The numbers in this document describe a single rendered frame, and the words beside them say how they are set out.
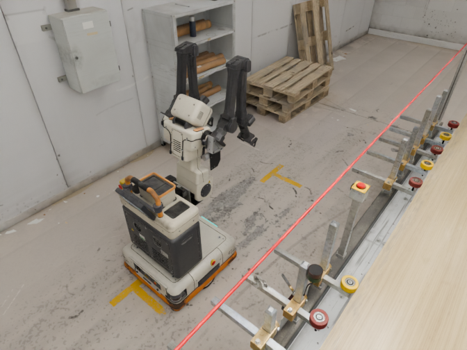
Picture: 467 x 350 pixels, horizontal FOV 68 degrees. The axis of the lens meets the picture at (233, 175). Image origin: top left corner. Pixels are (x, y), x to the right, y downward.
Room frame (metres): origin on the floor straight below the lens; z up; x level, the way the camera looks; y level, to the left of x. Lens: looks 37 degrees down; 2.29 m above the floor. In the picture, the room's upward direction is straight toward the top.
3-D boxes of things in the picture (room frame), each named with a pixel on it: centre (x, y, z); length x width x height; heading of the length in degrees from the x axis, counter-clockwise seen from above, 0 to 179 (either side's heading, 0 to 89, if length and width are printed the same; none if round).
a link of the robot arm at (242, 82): (1.99, -0.05, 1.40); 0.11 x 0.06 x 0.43; 49
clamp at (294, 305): (0.90, -0.29, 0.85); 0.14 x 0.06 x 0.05; 140
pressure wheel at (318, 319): (0.81, -0.37, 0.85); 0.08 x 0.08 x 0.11
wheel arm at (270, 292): (0.93, -0.22, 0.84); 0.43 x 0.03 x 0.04; 50
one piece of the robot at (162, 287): (1.52, 0.61, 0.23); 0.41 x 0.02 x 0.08; 50
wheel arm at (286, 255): (1.11, -0.40, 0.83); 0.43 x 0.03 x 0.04; 50
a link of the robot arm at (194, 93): (2.27, 0.28, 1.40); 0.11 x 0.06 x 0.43; 49
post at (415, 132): (2.07, -1.26, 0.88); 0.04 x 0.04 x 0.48; 50
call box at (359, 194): (1.31, -0.63, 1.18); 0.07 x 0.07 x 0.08; 50
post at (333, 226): (1.11, -0.46, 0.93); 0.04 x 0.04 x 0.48; 50
